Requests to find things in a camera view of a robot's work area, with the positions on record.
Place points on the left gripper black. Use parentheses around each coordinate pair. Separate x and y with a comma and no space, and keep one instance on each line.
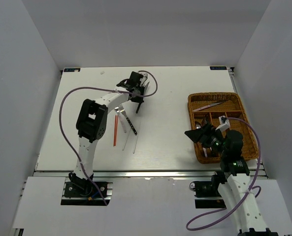
(141,99)

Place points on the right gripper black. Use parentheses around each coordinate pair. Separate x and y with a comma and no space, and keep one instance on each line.
(203,134)

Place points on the spoon with dark dotted handle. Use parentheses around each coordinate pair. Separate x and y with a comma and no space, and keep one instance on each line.
(206,144)

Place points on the fork with black dotted handle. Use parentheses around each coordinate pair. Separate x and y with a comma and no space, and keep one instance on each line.
(123,112)

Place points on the knife with pink handle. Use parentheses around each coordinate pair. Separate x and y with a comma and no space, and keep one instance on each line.
(209,105)

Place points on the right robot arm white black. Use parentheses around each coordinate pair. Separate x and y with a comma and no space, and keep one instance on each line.
(233,182)

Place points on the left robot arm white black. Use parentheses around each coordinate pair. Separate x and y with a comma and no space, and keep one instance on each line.
(92,120)

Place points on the red chopstick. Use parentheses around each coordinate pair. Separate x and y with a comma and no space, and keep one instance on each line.
(115,130)

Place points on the white chopstick left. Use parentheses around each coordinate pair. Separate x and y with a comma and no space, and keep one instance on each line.
(126,140)

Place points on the white chopstick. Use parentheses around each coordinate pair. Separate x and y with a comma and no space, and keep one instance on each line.
(136,139)
(126,140)

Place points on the white chopstick right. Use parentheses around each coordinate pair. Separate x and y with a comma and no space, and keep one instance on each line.
(136,139)

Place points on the blue label left corner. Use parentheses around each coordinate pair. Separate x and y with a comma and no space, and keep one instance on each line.
(71,70)

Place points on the blue label corner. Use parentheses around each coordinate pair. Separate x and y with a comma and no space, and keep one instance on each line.
(218,68)
(71,70)

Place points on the blue label right corner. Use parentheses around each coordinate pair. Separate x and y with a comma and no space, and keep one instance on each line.
(218,68)

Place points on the spoon with pink handle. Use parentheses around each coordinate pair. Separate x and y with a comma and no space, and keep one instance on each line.
(198,125)

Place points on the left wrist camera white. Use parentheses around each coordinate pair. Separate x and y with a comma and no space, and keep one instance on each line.
(144,78)

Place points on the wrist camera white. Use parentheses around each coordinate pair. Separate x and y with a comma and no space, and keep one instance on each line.
(224,124)
(144,78)

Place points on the fork with pink handle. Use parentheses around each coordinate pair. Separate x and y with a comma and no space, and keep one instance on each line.
(120,119)

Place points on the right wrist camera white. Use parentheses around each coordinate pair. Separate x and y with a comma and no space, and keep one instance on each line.
(224,124)

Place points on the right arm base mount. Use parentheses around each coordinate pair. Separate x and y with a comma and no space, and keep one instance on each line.
(207,195)

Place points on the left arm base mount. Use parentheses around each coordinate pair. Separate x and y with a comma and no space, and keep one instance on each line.
(82,192)

